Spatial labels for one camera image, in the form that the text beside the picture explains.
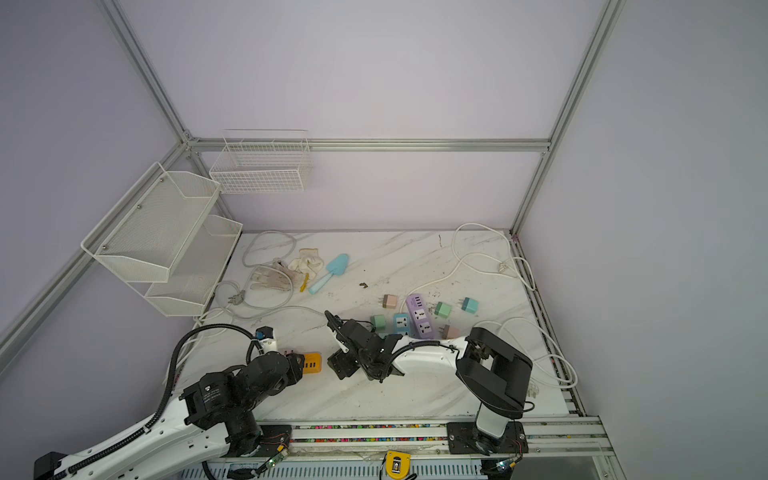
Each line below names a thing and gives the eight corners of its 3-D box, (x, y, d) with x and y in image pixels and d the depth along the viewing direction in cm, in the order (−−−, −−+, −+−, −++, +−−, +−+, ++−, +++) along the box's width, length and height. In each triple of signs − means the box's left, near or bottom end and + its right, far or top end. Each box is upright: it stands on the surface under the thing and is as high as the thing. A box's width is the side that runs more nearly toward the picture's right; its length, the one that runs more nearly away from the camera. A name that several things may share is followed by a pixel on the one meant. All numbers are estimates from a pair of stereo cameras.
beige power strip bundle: (259, 305, 101) (256, 301, 99) (248, 275, 109) (246, 271, 107) (329, 274, 110) (328, 270, 108) (314, 249, 118) (313, 244, 116)
